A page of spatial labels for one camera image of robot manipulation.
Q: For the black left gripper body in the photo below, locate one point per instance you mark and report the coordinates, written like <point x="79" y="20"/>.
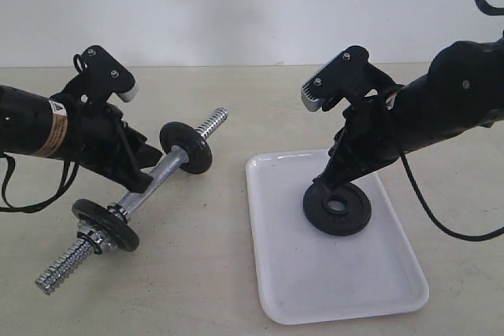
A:
<point x="97" y="141"/>

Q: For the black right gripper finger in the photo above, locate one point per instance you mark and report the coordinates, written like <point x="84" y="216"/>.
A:
<point x="336" y="173"/>

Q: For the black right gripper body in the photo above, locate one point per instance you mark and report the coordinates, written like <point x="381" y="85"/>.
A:
<point x="364" y="143"/>

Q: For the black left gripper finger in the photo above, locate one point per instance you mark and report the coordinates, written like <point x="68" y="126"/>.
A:
<point x="127" y="173"/>
<point x="145" y="155"/>

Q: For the black weight plate end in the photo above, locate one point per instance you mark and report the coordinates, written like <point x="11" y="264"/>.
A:
<point x="187" y="138"/>

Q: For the black weight plate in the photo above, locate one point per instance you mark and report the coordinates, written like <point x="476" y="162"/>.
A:
<point x="102" y="219"/>
<point x="343" y="211"/>

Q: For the chrome spinlock collar nut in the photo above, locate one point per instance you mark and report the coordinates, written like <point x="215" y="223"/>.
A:
<point x="99" y="239"/>

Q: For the chrome threaded dumbbell bar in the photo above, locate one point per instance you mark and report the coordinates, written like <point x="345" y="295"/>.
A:
<point x="57" y="272"/>

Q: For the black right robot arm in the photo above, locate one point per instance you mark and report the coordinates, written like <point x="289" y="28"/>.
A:
<point x="462" y="89"/>

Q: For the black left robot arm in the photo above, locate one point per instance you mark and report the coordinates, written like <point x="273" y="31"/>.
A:
<point x="33" y="125"/>

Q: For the white rectangular plastic tray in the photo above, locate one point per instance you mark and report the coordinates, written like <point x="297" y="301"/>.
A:
<point x="307" y="276"/>

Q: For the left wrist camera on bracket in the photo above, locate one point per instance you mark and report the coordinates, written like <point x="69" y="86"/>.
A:
<point x="101" y="75"/>

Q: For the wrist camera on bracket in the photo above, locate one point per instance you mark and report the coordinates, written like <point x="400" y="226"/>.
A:
<point x="349" y="76"/>
<point x="101" y="75"/>

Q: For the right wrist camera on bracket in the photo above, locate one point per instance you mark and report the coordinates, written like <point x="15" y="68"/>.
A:
<point x="349" y="76"/>

